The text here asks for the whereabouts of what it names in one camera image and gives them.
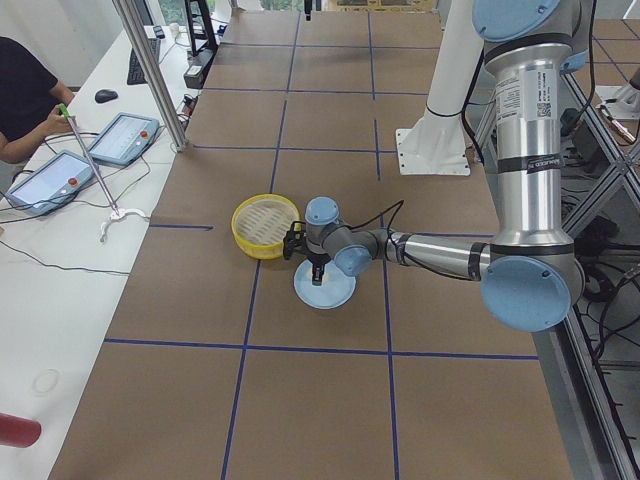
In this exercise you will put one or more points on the red cylinder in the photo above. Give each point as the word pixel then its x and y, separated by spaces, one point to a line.
pixel 18 432

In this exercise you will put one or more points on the aluminium frame post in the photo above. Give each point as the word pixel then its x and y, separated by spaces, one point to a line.
pixel 134 28

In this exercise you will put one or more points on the light blue plate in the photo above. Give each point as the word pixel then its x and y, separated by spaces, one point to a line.
pixel 336 287

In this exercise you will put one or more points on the near teach pendant tablet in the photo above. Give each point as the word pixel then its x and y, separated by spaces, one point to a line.
pixel 52 185

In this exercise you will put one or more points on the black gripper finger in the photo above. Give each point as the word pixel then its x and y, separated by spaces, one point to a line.
pixel 319 275
pixel 313 275

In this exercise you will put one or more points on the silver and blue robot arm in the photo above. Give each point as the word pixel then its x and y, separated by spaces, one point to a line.
pixel 528 272

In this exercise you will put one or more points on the teach pendant tablet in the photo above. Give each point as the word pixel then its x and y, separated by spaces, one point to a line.
pixel 52 185
pixel 124 139

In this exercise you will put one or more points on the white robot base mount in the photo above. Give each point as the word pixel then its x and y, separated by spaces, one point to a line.
pixel 435 145

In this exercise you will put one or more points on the far teach pendant tablet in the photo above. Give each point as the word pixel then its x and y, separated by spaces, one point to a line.
pixel 124 139

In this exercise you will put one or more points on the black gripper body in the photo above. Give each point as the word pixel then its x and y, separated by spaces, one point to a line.
pixel 317 260

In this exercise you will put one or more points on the silver reacher grabber stick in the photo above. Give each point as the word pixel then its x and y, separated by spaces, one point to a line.
pixel 118 213

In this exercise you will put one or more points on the black computer mouse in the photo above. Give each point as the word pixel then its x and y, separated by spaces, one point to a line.
pixel 105 95

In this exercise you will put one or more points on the person in black shirt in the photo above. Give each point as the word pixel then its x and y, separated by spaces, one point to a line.
pixel 30 100

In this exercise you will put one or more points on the black power box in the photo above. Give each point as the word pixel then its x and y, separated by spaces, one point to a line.
pixel 198 69

